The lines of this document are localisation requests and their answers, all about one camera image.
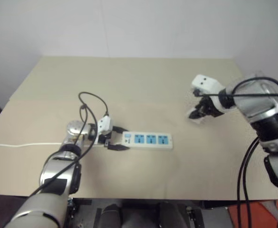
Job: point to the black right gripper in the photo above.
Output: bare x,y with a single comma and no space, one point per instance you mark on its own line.
209,107

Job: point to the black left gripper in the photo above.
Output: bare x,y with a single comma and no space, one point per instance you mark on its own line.
104,138

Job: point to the white charger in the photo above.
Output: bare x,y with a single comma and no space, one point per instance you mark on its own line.
197,121

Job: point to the white power strip blue sockets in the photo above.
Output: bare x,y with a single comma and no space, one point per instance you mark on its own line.
148,140

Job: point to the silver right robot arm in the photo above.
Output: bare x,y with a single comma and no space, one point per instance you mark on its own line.
262,104

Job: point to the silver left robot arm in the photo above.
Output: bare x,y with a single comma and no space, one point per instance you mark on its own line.
51,171

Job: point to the dark rounded shape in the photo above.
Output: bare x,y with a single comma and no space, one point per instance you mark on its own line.
110,216

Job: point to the orange object under table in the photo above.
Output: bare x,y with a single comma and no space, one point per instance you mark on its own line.
255,215

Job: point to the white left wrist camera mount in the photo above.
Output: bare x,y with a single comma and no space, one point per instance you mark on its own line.
104,124

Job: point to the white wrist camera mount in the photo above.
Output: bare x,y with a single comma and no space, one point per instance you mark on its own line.
104,124
205,84

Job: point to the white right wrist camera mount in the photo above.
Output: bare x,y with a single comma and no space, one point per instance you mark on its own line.
205,84

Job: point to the black table frame bar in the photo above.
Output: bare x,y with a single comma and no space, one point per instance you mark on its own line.
82,202

